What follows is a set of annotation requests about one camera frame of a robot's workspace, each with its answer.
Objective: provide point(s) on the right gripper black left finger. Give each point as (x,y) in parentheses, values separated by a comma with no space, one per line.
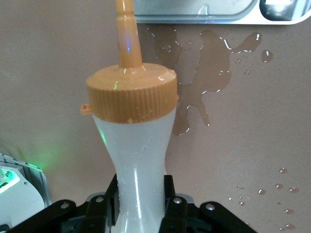
(102,213)

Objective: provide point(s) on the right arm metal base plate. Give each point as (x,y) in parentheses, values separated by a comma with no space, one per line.
(41,177)

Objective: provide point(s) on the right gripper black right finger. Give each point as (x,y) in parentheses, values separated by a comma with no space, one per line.
(173,213)

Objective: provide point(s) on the brown liquid spill blotch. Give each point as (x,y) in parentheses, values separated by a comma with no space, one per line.
(213,68)

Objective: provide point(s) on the silver digital kitchen scale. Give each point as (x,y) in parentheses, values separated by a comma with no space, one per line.
(194,17)

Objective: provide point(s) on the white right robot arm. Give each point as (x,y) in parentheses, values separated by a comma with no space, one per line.
(22,194)

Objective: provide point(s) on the translucent sauce bottle orange cap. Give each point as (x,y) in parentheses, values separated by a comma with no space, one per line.
(136,157)

